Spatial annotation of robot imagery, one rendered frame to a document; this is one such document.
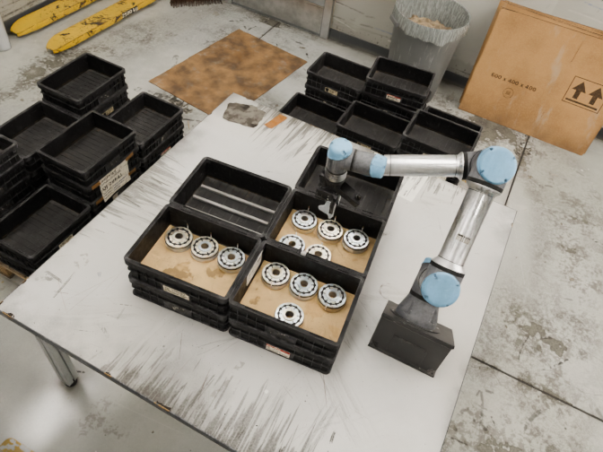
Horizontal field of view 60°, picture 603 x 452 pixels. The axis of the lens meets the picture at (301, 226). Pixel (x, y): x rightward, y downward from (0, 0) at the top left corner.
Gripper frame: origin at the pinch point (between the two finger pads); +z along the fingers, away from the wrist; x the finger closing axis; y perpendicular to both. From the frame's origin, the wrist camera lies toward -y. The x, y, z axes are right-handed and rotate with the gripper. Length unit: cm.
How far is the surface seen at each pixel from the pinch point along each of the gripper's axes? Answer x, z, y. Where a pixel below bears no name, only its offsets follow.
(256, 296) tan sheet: 38.4, 12.3, 14.2
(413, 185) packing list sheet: -58, 38, -24
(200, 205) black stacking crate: 9, 16, 53
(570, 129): -231, 116, -120
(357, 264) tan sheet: 8.2, 16.2, -14.7
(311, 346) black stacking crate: 49, 9, -11
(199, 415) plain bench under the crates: 82, 20, 14
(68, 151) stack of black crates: -15, 53, 148
